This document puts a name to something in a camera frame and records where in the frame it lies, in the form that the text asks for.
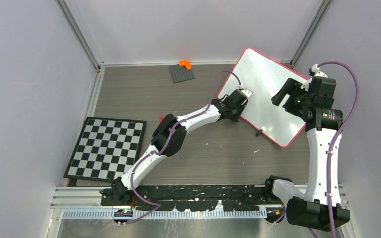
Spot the pink framed whiteboard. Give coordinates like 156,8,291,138
232,48,307,148

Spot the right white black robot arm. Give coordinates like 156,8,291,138
263,76,350,232

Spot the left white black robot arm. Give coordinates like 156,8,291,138
111,88,252,205

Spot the grey studded baseplate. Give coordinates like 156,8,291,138
168,64,195,83

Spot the orange curved plastic piece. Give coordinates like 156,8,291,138
178,60,192,70

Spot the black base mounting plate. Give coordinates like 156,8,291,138
99,185,285,212

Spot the black white checkerboard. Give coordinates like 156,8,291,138
64,117,147,182

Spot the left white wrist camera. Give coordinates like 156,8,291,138
238,85,253,99

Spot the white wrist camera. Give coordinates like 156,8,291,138
301,64,328,91
238,85,253,99

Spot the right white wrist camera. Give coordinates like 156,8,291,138
301,64,328,91

